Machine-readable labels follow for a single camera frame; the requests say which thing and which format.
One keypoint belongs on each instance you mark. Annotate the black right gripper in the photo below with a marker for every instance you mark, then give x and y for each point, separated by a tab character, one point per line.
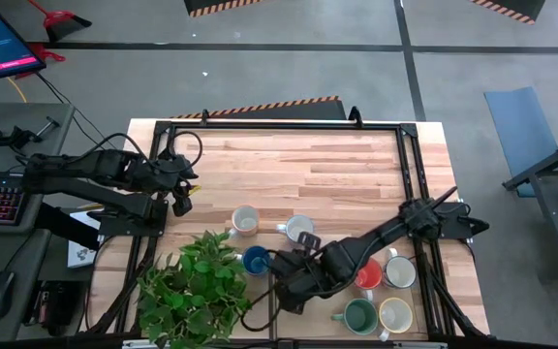
298	269

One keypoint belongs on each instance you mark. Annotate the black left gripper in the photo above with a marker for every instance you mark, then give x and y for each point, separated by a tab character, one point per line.
177	174

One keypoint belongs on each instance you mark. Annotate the yellow dotted white mug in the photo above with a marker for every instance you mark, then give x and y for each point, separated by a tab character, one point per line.
246	220

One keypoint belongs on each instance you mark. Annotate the teal green mug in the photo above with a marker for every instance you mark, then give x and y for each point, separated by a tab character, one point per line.
359	317

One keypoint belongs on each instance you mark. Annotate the white mug blue leaves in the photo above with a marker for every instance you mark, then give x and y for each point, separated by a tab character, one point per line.
400	271

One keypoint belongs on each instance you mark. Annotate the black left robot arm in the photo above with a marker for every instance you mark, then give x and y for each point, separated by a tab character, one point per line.
90	165

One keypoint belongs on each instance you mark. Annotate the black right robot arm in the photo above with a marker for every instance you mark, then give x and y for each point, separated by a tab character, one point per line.
381	235

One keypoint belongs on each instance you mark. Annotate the green leafy plant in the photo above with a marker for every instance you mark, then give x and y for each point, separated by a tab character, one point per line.
196	291

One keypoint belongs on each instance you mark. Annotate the white box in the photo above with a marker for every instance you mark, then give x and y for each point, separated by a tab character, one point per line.
83	254

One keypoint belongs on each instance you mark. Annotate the black hazard striped mat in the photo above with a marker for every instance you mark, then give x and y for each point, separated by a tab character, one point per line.
211	5
308	110
516	7

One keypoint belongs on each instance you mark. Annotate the black clamp tool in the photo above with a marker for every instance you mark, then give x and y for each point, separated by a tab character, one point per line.
8	138

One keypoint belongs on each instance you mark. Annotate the red brush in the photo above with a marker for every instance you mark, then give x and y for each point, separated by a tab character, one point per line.
41	51

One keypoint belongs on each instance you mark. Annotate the blue floor mat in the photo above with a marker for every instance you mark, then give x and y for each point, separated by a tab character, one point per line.
516	131

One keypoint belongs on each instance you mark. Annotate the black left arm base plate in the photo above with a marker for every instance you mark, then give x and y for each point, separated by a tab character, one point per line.
129	229

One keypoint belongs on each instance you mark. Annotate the black frame bracket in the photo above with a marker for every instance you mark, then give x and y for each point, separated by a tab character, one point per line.
355	116
205	117

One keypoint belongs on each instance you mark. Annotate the black table frame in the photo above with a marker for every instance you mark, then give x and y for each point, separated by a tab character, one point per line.
308	125

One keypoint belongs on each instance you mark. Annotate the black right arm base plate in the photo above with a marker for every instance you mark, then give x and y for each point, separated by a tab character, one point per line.
458	213

